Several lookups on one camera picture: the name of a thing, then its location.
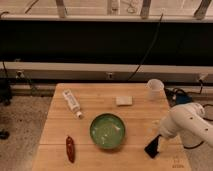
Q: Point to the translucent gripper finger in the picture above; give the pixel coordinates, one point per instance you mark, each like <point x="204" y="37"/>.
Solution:
<point x="156" y="122"/>

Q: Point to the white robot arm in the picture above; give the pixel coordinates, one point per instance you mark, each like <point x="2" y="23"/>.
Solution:
<point x="190" y="117"/>

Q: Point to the white sponge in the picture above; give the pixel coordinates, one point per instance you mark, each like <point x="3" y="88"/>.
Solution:
<point x="124" y="101"/>

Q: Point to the clear plastic cup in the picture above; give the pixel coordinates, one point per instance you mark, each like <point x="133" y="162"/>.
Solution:
<point x="155" y="88"/>

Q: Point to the green bowl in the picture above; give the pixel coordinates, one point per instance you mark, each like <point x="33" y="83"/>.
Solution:
<point x="107" y="131"/>

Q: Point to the white tube bottle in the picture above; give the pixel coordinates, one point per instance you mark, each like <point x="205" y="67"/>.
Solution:
<point x="72" y="103"/>

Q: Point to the red chili pepper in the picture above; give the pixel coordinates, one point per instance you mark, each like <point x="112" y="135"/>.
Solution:
<point x="70" y="149"/>

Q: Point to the blue box with cables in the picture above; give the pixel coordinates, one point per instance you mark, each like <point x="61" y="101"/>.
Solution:
<point x="181" y="99"/>

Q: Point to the wall power outlet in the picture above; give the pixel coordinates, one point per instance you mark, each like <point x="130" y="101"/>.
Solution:
<point x="110" y="75"/>

